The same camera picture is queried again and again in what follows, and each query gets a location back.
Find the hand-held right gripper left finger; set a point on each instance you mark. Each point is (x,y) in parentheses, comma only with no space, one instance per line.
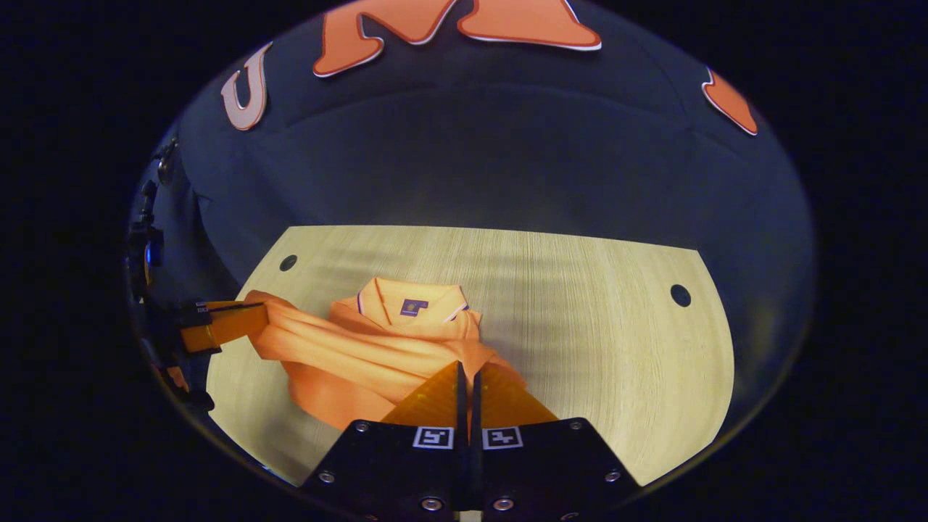
(406,464)

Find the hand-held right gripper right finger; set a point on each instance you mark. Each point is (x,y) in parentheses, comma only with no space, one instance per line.
(536,464)

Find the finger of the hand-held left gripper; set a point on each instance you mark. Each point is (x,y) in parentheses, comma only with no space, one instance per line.
(228,326)

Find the orange T-shirt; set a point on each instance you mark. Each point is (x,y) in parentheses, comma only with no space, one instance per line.
(377,355)

